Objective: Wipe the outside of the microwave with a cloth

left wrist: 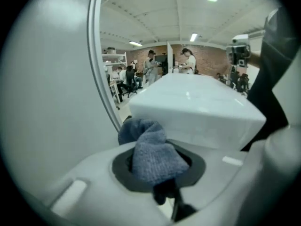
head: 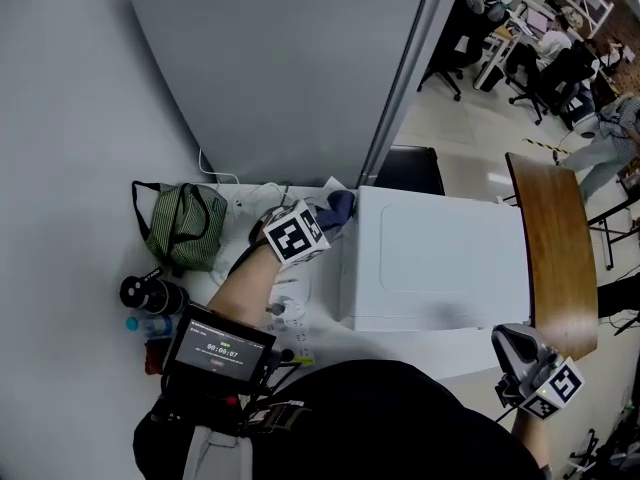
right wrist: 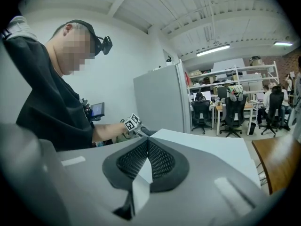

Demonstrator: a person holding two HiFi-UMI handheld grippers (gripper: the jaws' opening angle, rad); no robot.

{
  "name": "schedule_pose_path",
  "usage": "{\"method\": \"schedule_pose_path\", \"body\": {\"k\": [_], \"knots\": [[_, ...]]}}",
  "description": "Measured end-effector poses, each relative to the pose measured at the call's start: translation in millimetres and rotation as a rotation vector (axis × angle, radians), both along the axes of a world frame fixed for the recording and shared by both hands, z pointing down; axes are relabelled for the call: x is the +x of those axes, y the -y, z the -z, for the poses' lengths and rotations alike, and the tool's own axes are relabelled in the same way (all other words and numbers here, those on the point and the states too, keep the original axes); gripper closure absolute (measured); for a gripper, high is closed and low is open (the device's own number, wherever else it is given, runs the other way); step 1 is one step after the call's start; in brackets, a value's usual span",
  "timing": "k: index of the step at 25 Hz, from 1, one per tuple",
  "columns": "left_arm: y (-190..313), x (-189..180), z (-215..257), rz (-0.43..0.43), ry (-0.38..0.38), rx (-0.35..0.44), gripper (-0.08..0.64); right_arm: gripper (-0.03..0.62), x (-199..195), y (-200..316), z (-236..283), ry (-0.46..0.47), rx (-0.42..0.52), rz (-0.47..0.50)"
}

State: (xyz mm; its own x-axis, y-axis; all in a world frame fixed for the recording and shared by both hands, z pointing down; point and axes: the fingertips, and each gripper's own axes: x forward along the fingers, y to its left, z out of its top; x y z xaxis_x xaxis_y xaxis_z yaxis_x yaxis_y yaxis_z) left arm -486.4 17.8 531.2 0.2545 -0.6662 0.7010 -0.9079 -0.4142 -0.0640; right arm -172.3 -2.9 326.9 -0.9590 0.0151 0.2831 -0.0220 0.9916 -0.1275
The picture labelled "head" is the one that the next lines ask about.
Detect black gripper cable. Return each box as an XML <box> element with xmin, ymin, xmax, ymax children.
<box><xmin>494</xmin><ymin>401</ymin><xmax>524</xmax><ymax>423</ymax></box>

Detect black office chairs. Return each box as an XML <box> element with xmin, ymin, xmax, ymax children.
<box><xmin>472</xmin><ymin>20</ymin><xmax>529</xmax><ymax>93</ymax></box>

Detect small black monitor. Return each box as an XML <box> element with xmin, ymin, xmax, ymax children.
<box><xmin>159</xmin><ymin>303</ymin><xmax>279</xmax><ymax>385</ymax></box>

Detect person's left forearm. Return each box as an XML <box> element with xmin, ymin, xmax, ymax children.
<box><xmin>206</xmin><ymin>240</ymin><xmax>285</xmax><ymax>330</ymax></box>

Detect dark red box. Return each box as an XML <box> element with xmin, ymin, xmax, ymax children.
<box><xmin>143</xmin><ymin>339</ymin><xmax>172</xmax><ymax>375</ymax></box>

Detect black chair seat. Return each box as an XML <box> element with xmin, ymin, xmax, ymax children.
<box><xmin>374</xmin><ymin>144</ymin><xmax>447</xmax><ymax>198</ymax></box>

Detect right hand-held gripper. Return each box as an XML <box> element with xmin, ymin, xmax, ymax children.
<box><xmin>492</xmin><ymin>323</ymin><xmax>587</xmax><ymax>422</ymax></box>

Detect black insulated bottle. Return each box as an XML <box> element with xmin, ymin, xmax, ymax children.
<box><xmin>119</xmin><ymin>266</ymin><xmax>191</xmax><ymax>316</ymax></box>

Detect black trash bin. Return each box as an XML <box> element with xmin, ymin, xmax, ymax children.
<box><xmin>479</xmin><ymin>64</ymin><xmax>505</xmax><ymax>93</ymax></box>

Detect black plug with cable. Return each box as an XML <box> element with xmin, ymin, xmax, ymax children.
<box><xmin>264</xmin><ymin>347</ymin><xmax>317</xmax><ymax>369</ymax></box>

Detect wooden table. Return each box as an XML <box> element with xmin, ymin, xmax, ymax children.
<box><xmin>504</xmin><ymin>151</ymin><xmax>600</xmax><ymax>363</ymax></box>

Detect person's right forearm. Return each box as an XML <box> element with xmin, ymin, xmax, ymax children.
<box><xmin>508</xmin><ymin>406</ymin><xmax>555</xmax><ymax>480</ymax></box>

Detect white power strip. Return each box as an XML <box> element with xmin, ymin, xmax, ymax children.
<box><xmin>268</xmin><ymin>325</ymin><xmax>317</xmax><ymax>365</ymax></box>

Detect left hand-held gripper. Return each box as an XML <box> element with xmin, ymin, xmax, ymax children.
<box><xmin>261</xmin><ymin>198</ymin><xmax>333</xmax><ymax>268</ymax></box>

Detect blue cleaning cloth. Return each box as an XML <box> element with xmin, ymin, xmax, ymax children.
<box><xmin>313</xmin><ymin>189</ymin><xmax>358</xmax><ymax>233</ymax></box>

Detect white desk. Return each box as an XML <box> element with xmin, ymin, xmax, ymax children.
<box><xmin>130</xmin><ymin>181</ymin><xmax>527</xmax><ymax>385</ymax></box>

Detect person's black shirt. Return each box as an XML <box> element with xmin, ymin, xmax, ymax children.
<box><xmin>131</xmin><ymin>358</ymin><xmax>547</xmax><ymax>480</ymax></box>

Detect black wrist strap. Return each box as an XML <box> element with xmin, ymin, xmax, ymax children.
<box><xmin>227</xmin><ymin>206</ymin><xmax>281</xmax><ymax>280</ymax></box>

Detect clear water bottle blue cap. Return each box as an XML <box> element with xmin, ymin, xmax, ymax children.
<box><xmin>125</xmin><ymin>313</ymin><xmax>182</xmax><ymax>340</ymax></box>

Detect green striped bag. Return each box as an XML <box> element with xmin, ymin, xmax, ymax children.
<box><xmin>130</xmin><ymin>179</ymin><xmax>229</xmax><ymax>278</ymax></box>

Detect black office chair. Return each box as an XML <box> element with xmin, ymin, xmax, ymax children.
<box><xmin>508</xmin><ymin>50</ymin><xmax>600</xmax><ymax>128</ymax></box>
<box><xmin>416</xmin><ymin>0</ymin><xmax>507</xmax><ymax>103</ymax></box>

